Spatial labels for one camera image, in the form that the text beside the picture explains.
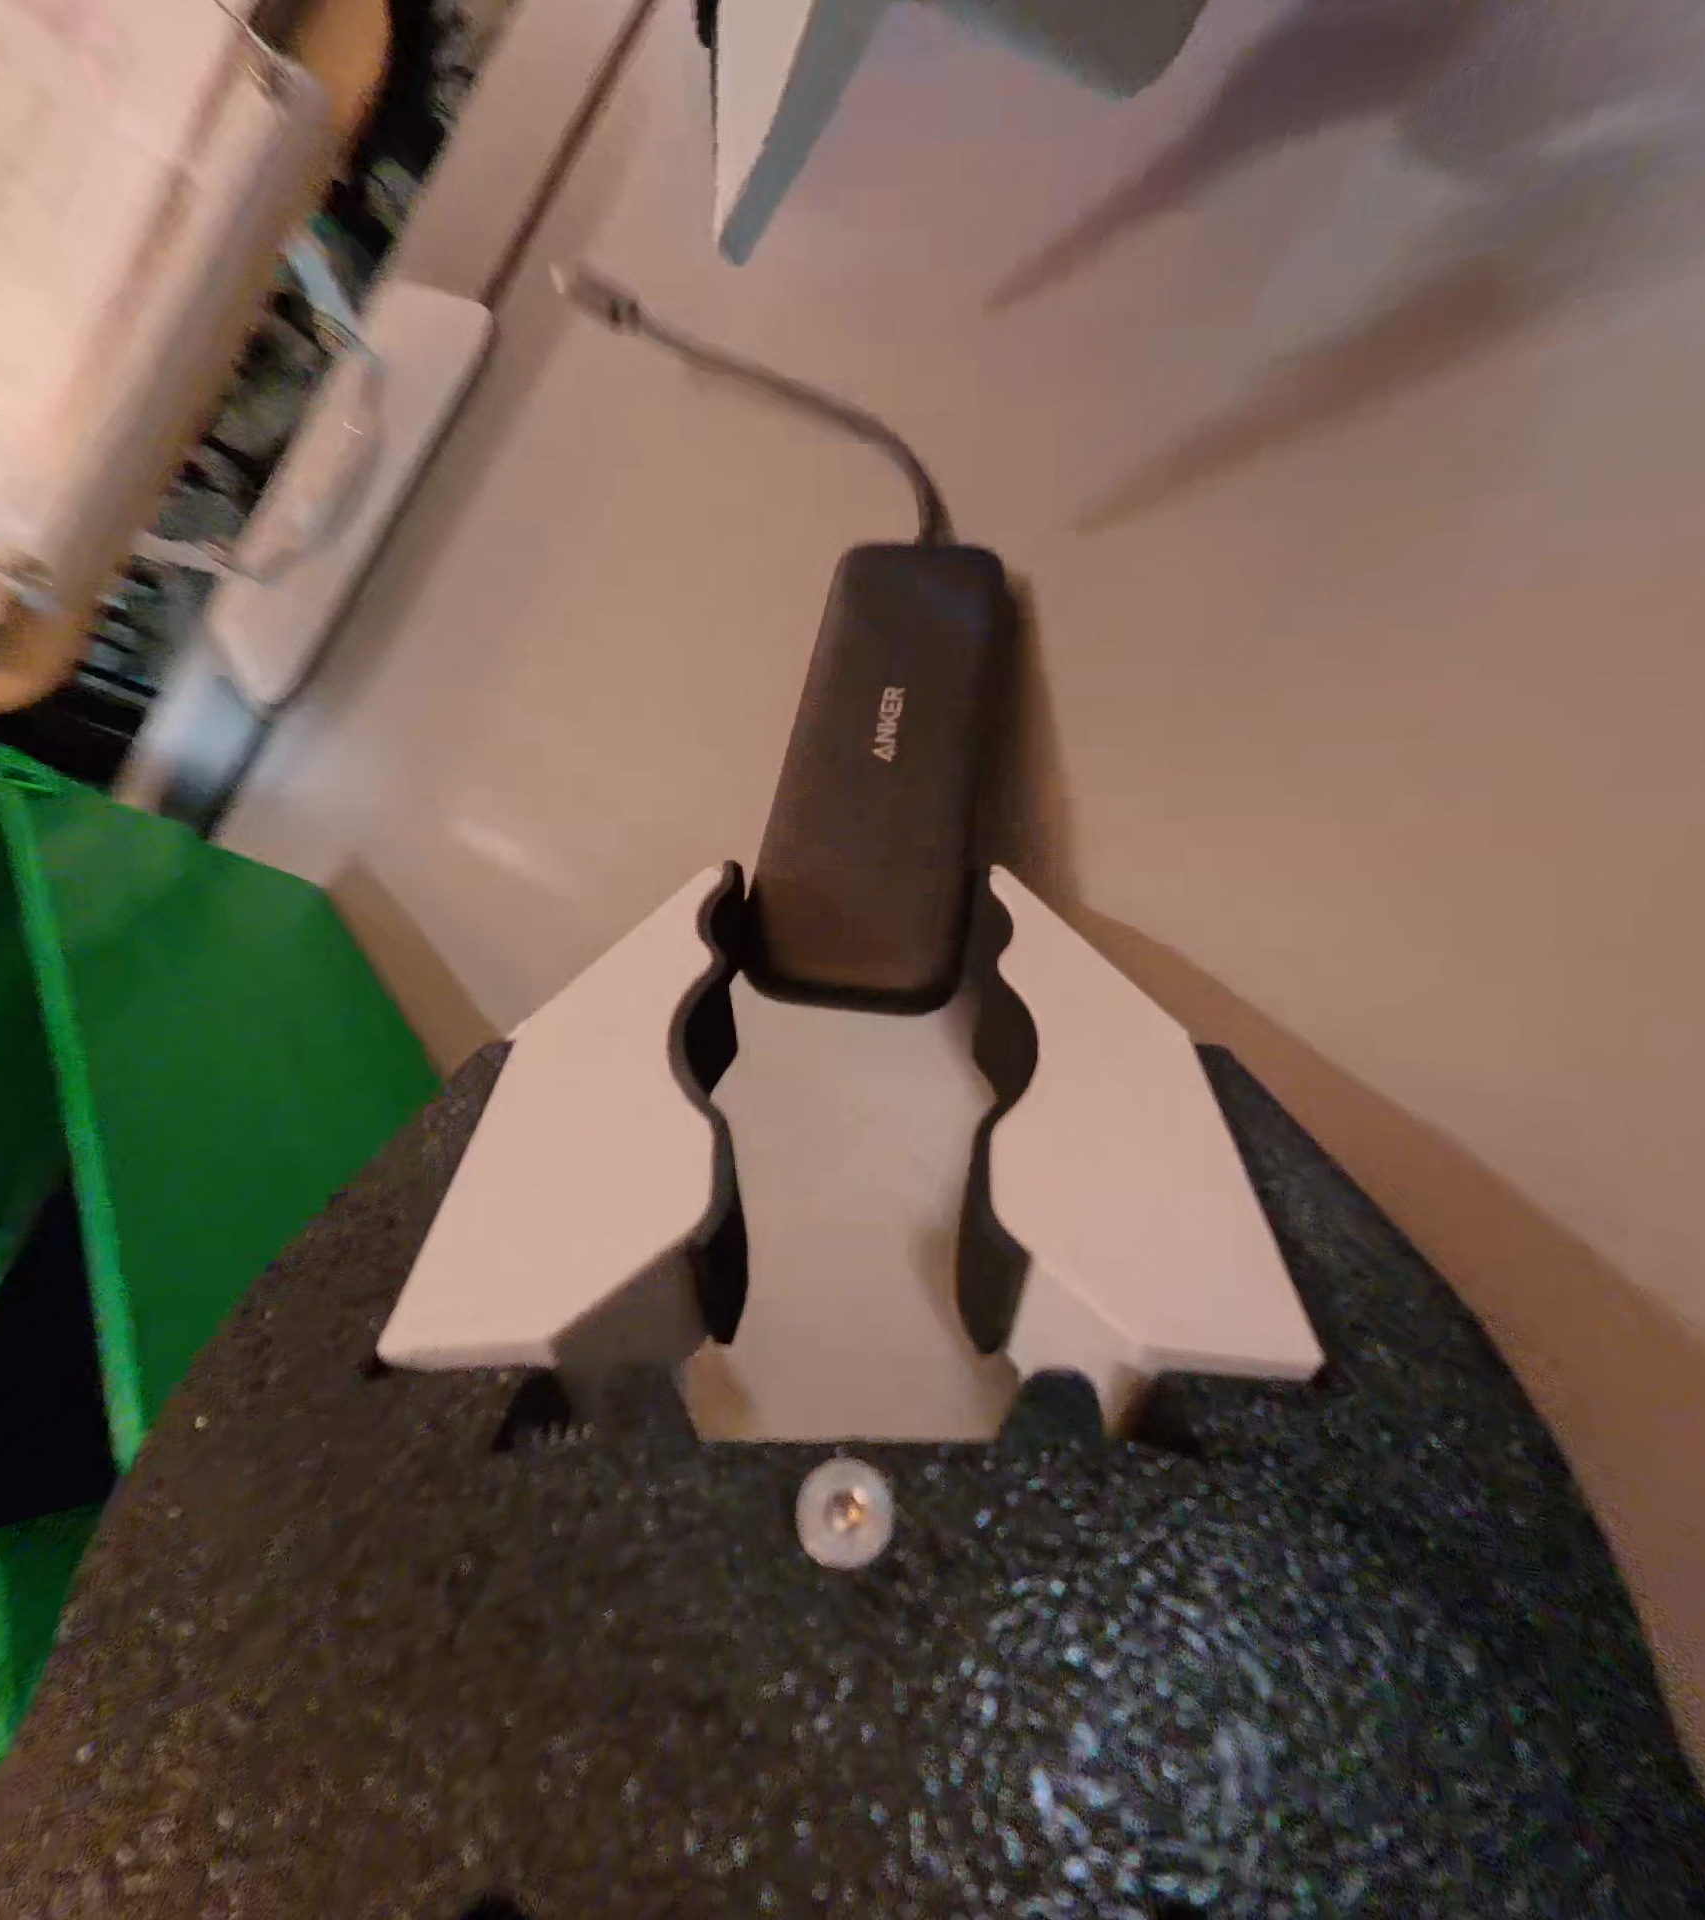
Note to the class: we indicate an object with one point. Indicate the black usb hub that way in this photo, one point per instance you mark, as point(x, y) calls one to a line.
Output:
point(883, 779)

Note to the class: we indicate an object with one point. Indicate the white flat device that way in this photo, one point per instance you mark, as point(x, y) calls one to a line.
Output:
point(402, 375)

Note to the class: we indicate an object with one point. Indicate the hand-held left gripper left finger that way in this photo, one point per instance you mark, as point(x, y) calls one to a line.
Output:
point(568, 1185)

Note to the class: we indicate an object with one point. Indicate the green plastic bin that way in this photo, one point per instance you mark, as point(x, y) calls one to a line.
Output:
point(238, 1022)

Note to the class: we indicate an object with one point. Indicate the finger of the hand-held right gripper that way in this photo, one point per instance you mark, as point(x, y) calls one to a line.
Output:
point(772, 91)
point(1093, 37)

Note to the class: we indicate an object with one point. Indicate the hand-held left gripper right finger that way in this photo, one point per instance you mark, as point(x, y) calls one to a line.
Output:
point(1139, 1185)

